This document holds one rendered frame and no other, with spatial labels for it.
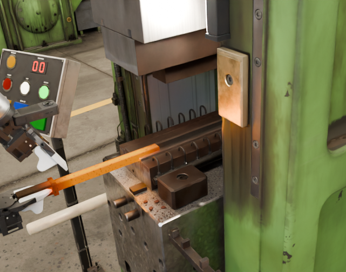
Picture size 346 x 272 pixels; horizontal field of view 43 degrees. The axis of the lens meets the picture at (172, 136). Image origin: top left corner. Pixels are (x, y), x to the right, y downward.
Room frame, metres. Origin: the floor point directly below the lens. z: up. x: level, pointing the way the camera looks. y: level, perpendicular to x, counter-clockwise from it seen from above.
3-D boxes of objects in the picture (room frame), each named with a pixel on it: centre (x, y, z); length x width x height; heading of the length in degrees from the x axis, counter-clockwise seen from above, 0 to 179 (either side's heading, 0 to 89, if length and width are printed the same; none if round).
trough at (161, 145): (1.23, -0.07, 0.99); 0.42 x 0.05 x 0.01; 120
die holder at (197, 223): (1.21, -0.09, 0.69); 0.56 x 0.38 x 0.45; 120
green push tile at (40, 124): (1.43, 0.47, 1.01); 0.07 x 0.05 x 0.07; 55
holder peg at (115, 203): (1.08, 0.18, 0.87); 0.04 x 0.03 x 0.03; 120
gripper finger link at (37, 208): (0.95, 0.37, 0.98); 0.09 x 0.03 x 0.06; 117
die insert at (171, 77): (1.25, -0.10, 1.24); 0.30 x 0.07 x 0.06; 120
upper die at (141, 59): (1.25, -0.06, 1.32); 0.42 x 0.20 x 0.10; 120
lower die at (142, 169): (1.25, -0.06, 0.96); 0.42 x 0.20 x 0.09; 120
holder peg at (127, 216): (1.01, 0.14, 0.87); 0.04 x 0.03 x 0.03; 120
